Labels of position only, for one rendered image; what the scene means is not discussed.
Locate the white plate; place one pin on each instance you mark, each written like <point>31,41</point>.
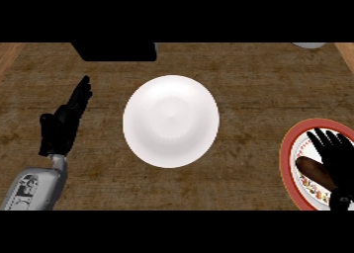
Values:
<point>171,121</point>

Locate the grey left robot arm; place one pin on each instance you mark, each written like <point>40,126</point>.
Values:
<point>37,187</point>

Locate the black appliance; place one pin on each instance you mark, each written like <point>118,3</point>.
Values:
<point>117,51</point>

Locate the grey round object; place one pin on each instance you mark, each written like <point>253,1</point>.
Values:
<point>309,45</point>

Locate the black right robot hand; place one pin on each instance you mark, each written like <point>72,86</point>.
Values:
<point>343,158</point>

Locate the brown sweet potato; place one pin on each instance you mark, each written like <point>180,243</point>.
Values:
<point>316,174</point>

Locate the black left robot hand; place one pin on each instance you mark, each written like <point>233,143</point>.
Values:
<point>63,125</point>

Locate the red rimmed patterned plate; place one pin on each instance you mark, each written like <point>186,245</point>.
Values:
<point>291,158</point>

